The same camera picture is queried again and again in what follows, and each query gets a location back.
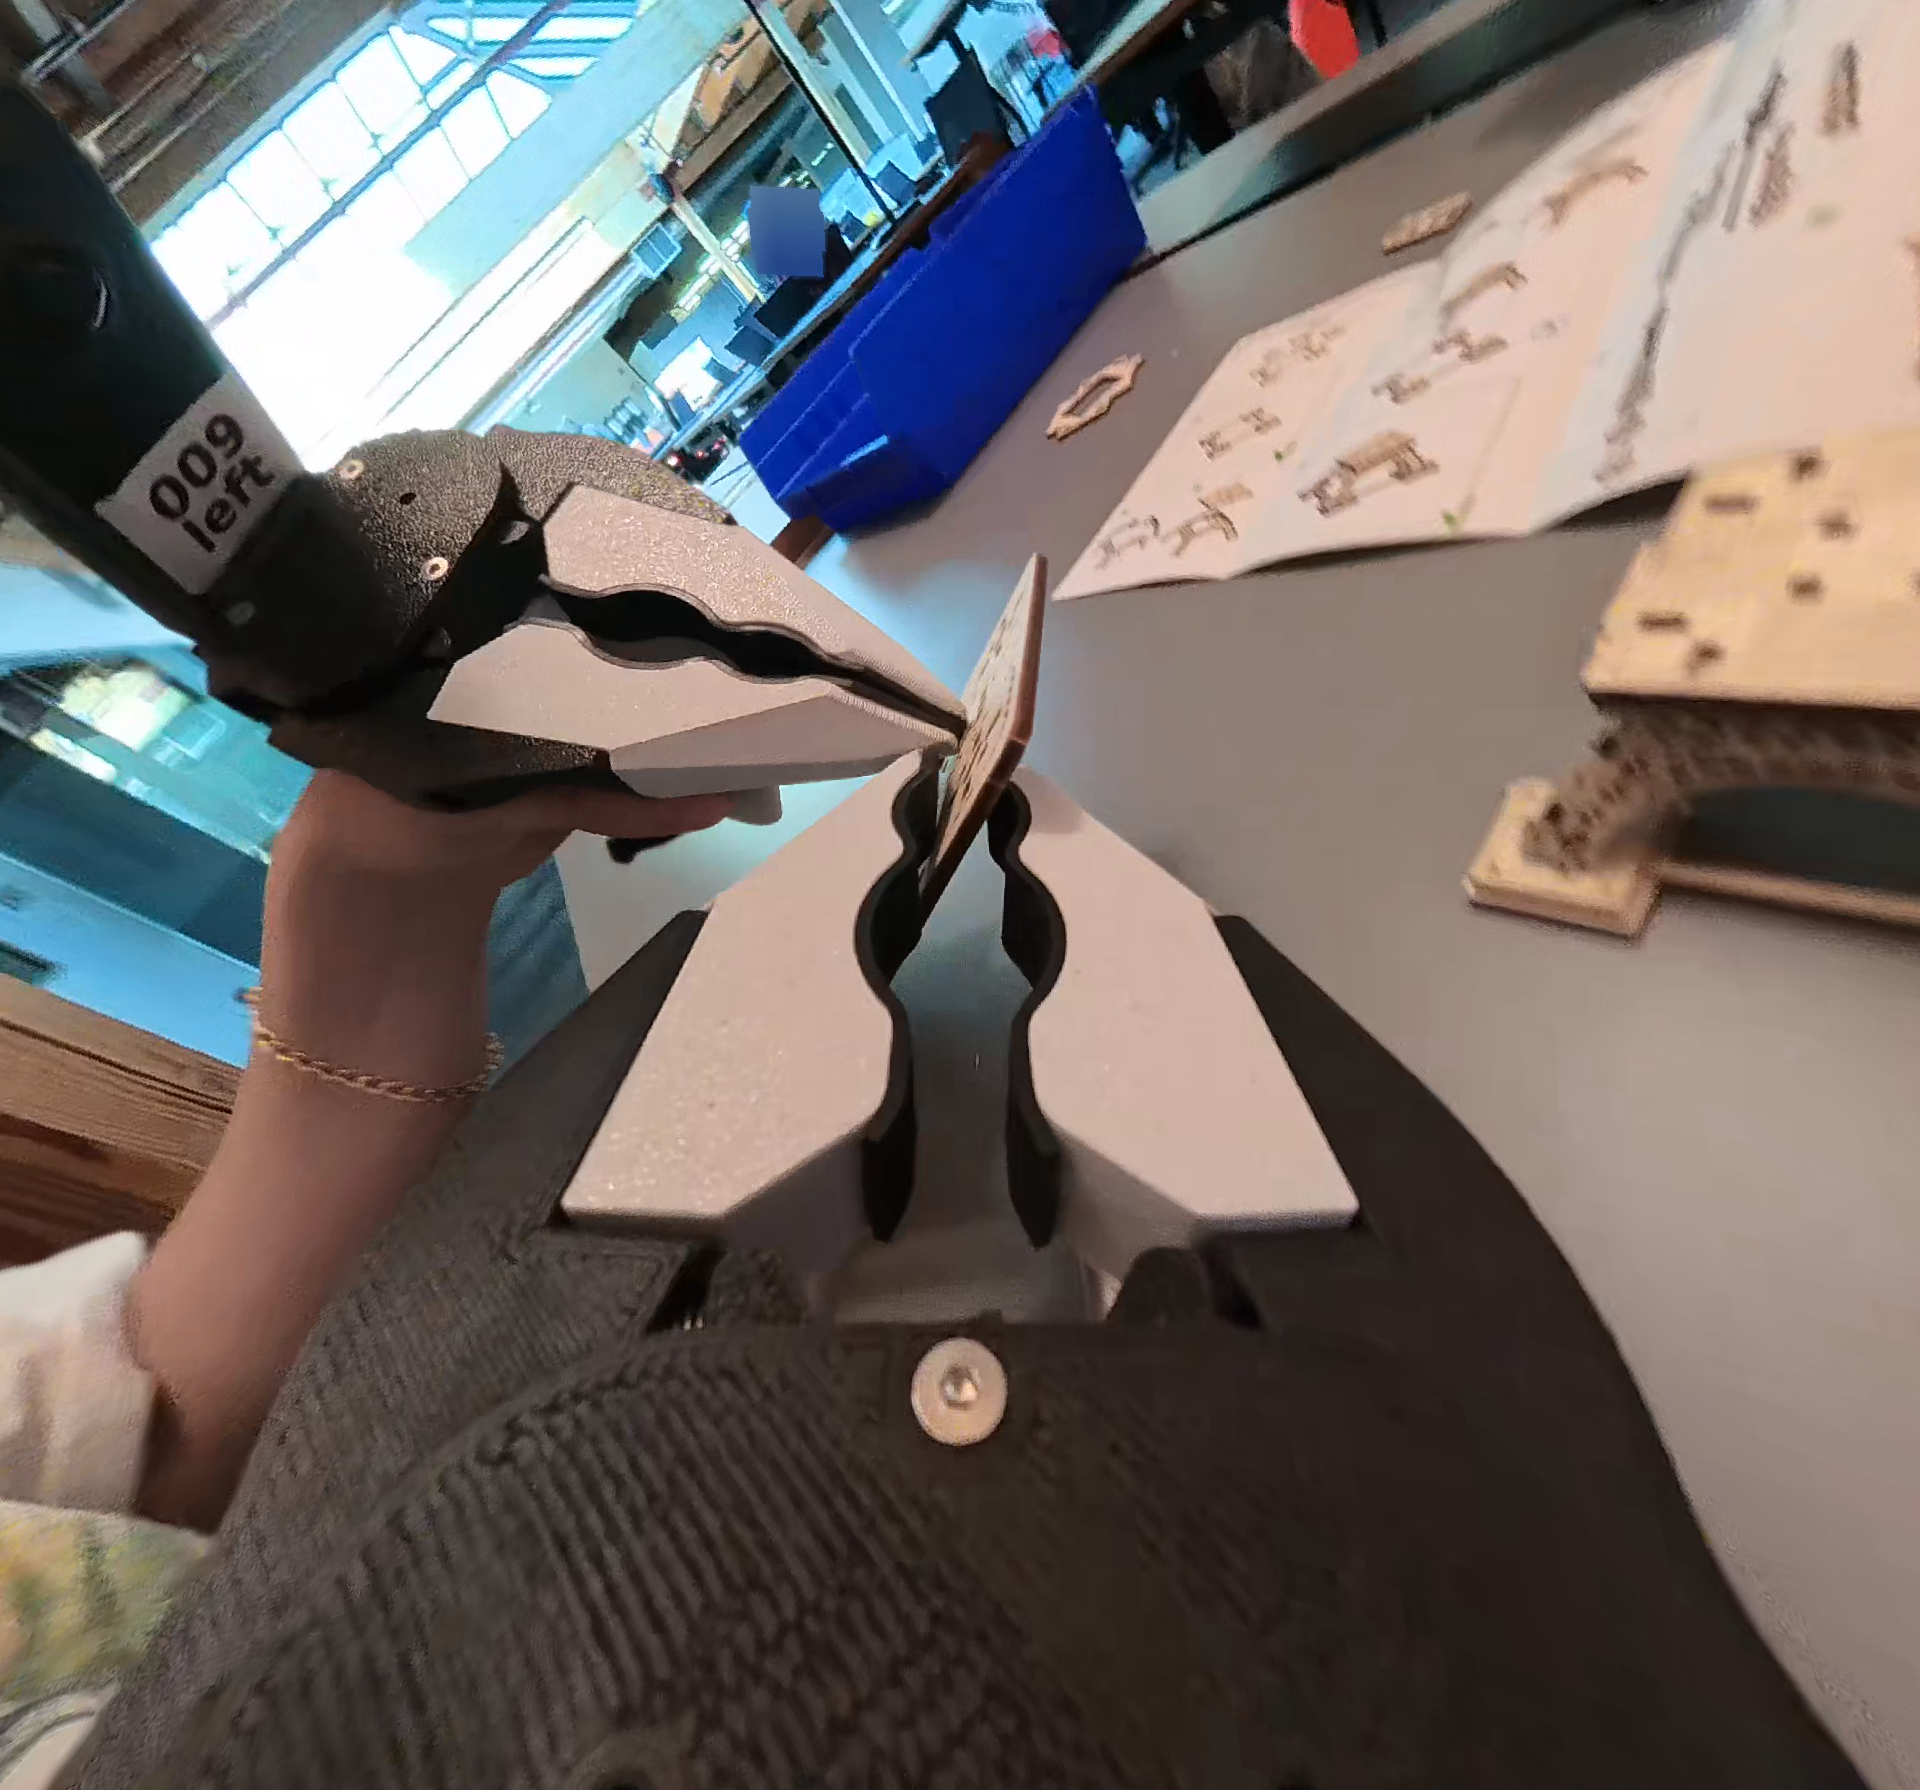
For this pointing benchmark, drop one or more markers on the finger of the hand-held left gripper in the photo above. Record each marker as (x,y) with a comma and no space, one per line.
(675,725)
(720,577)

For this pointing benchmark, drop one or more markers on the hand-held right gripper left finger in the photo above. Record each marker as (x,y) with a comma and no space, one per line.
(735,1071)

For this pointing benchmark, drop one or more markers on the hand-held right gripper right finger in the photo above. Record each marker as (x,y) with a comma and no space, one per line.
(1184,1071)

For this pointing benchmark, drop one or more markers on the person's left forearm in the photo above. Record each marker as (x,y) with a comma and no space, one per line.
(284,1250)

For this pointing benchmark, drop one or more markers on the person's left hand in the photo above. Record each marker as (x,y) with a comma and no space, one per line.
(391,907)

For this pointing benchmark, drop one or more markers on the blue plastic bin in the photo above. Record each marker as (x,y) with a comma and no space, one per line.
(976,321)

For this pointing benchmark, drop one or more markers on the person's printed white shirt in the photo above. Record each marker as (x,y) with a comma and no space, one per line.
(60,1370)

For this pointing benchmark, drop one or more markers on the wooden tower base model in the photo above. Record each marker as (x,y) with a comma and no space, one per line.
(1755,577)

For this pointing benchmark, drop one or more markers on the small rectangular wooden piece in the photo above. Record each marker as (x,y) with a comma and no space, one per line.
(1425,224)

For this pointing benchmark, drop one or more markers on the folded paper instruction sheet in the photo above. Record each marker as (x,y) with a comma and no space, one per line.
(1577,365)

